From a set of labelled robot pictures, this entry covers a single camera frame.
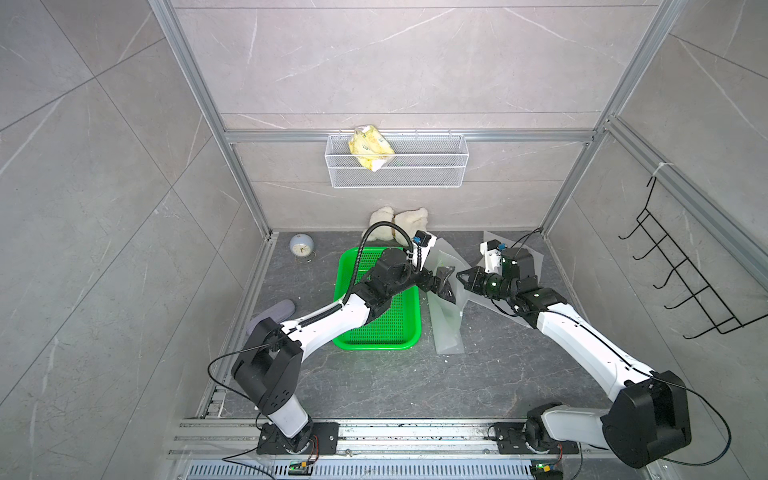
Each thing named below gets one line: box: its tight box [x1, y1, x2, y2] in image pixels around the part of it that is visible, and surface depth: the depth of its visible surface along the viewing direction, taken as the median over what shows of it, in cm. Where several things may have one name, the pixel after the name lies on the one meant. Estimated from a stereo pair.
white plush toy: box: [361, 206, 429, 246], surface depth 113 cm
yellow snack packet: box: [348, 124, 395, 172], surface depth 88 cm
